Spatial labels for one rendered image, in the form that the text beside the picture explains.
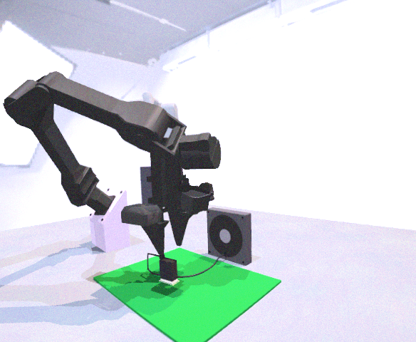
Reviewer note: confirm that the green circuit board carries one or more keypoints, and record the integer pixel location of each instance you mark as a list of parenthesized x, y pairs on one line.
[(189, 309)]

